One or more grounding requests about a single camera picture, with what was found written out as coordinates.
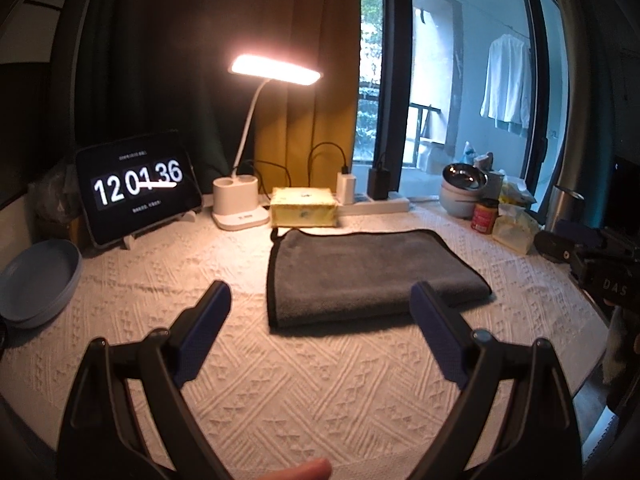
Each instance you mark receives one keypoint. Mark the white pot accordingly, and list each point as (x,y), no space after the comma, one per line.
(457,202)

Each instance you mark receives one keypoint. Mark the black power adapter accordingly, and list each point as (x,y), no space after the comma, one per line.
(378,182)

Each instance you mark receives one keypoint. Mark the white charger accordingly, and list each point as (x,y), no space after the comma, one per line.
(345,187)

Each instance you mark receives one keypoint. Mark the red can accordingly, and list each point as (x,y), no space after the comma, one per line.
(484,217)

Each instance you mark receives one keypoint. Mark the yellow curtain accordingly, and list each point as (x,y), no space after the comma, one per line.
(320,125)

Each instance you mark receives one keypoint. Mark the steel bowl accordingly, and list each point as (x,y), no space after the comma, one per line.
(462,176)

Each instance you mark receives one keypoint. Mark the white tablet stand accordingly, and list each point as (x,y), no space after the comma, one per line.
(131,241)

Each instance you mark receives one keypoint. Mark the yellow plastic bag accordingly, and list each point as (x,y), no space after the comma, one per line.
(517,191)

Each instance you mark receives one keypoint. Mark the dark monitor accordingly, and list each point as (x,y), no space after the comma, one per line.
(625,195)

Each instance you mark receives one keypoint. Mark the grey towel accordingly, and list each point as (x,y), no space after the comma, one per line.
(360,270)

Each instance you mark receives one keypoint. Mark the white textured tablecloth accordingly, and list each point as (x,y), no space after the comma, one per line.
(300,385)

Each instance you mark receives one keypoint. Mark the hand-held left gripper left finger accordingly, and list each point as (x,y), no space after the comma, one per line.
(200,332)

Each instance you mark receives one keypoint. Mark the blue bottle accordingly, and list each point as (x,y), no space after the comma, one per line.
(468,152)

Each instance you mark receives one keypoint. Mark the clear plastic tissue packet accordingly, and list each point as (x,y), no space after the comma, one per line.
(515,227)

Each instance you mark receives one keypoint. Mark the dark green curtain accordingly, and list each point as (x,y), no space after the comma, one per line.
(130,60)

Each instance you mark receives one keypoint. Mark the grey cardboard box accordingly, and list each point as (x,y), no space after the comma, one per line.
(494,177)

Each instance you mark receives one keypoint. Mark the blue plates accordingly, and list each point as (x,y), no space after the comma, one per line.
(35,280)

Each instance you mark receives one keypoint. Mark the white desk lamp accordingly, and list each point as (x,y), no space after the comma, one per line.
(237,200)

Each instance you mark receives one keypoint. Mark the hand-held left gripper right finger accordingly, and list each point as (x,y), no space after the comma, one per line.
(441,332)

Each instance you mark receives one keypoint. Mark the white power strip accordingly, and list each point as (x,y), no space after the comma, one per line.
(380,205)

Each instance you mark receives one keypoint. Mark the clear plastic bag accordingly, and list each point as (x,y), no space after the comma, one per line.
(50,200)

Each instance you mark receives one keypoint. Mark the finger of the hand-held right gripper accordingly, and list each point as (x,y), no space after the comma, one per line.
(555,247)

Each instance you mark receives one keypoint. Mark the yellow tissue pack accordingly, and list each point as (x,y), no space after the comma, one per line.
(305,206)

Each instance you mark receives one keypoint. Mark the steel cup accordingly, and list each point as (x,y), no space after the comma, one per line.
(562,207)

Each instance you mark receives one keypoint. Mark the black tablet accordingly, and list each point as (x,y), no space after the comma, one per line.
(135,185)

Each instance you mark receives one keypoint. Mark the white shirt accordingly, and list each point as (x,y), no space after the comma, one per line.
(507,80)

